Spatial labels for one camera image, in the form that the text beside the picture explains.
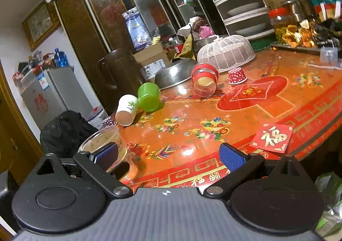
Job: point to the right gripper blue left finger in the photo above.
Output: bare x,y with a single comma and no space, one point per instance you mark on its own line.
94,167

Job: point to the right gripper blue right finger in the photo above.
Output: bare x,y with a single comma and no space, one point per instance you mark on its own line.
242,168

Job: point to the clear cup with HBD ribbon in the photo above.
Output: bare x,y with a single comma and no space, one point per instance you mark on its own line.
123,168

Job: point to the white paper cup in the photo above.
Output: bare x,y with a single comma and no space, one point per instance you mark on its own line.
127,110

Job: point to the green plastic cup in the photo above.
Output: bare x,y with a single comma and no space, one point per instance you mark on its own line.
148,97

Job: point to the clear cup with red ribbon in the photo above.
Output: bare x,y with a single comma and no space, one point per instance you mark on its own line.
204,79

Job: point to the white box on floor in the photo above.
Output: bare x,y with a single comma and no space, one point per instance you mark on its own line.
96,117

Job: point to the red fu envelope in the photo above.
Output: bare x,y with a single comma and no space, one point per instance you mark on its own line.
273,137

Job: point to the purple dotted cupcake liner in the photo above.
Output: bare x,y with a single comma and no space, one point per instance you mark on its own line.
108,122

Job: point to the black garment on chair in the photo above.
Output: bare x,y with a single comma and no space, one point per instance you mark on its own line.
64,134

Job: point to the red patterned tablecloth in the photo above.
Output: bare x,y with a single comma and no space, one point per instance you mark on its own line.
177,146

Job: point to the silver refrigerator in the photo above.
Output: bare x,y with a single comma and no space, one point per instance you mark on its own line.
50,92

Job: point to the red dotted cupcake liner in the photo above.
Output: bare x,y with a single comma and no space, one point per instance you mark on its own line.
236,76

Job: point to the blue water bottle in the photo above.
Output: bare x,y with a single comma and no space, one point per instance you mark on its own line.
60,58

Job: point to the steel colander bowl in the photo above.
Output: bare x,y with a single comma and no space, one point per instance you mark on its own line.
177,73

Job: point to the white mesh food cover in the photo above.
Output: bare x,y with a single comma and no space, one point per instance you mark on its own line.
226,53

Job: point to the cardboard box with label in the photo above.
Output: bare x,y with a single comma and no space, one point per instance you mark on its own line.
151,60

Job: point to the steel basin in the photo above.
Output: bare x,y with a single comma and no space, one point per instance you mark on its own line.
198,44

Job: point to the blue snack bag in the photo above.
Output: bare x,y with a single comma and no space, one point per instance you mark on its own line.
137,29

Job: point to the cola bottle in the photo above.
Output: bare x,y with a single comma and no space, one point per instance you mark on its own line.
177,44

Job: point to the tray of dried peels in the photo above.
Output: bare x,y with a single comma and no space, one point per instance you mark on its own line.
309,37

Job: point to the glass jar red lid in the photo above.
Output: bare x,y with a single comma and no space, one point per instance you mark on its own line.
280,18

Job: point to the dark wooden cabinet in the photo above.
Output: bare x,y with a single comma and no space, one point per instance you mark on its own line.
97,27

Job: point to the white tiered dish rack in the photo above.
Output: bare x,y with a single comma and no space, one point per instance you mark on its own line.
247,18

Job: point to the wall clock wooden frame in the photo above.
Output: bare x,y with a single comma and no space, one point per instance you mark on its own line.
40,24

